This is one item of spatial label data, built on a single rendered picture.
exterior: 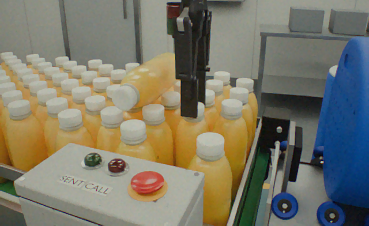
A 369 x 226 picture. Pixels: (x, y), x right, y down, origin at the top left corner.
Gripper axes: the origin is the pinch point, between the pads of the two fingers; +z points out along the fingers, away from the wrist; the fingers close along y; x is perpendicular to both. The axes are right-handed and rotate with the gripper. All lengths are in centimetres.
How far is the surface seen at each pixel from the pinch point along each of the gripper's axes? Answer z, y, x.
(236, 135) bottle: 7.2, 0.8, -8.0
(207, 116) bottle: 6.2, 4.7, -1.5
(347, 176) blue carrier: 5.9, -8.3, -25.5
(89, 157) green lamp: 1.1, -22.3, 5.7
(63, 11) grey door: 12, 295, 299
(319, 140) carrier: 34, 58, -30
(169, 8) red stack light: -11.9, 38.6, 21.1
